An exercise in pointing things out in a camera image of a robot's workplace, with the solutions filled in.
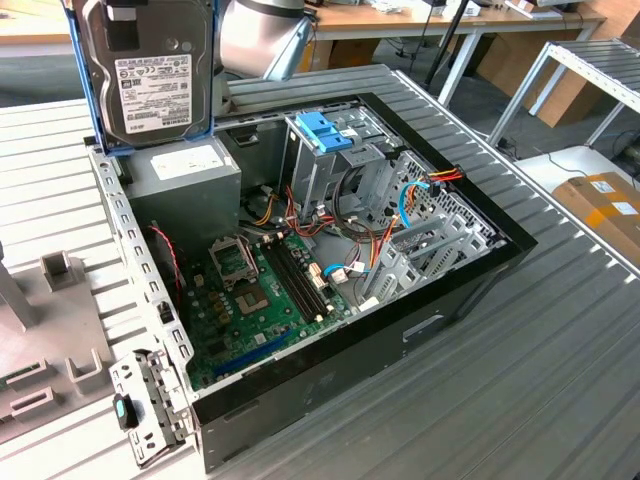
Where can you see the white frame metal shelf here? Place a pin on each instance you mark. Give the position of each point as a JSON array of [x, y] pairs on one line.
[[600, 55]]

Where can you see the grey power supply unit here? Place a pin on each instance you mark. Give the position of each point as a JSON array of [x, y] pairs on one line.
[[185, 210]]

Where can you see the white side table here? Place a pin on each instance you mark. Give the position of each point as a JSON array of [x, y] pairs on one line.
[[590, 160]]

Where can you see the black tripod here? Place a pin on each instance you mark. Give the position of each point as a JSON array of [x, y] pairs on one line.
[[446, 40]]

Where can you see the small brown cardboard box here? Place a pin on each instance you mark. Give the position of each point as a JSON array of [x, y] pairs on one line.
[[350, 52]]

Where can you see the green RAM stick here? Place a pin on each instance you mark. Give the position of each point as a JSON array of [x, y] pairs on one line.
[[17, 376]]

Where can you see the grey metal disk bay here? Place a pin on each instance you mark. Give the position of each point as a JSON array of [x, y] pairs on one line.
[[425, 230]]

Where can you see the large brown cardboard box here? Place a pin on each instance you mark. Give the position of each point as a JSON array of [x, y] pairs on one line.
[[570, 100]]

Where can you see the black RAM slot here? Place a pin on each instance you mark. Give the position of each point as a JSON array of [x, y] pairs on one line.
[[300, 280], [288, 280], [306, 280], [294, 280]]

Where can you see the metal slot bracket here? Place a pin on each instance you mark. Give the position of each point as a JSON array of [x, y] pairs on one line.
[[165, 395]]

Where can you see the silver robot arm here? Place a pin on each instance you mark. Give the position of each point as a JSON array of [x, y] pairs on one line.
[[260, 40]]

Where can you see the green motherboard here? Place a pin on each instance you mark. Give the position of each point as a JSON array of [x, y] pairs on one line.
[[280, 320]]

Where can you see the grey metal drive cage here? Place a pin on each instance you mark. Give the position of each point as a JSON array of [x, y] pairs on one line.
[[320, 180]]

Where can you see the blue expansion slot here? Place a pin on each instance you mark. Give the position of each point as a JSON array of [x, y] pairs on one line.
[[253, 352]]

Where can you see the CPU socket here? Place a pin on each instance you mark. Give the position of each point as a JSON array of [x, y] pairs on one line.
[[252, 300]]

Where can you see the hard disk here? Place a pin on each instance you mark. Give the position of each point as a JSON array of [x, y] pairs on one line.
[[150, 75]]

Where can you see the labelled cardboard box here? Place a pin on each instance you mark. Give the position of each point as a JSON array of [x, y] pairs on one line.
[[600, 210]]

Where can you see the blue plastic drive latch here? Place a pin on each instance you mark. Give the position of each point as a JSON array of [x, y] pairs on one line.
[[320, 131]]

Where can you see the black latch with teal tab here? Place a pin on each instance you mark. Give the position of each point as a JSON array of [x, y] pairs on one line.
[[124, 411]]

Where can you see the grey parts rack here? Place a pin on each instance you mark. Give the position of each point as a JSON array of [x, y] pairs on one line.
[[60, 320]]

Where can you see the black open PC case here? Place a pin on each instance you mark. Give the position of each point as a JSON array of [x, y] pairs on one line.
[[350, 380]]

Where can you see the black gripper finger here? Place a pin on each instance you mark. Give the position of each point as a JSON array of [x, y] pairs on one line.
[[122, 35]]

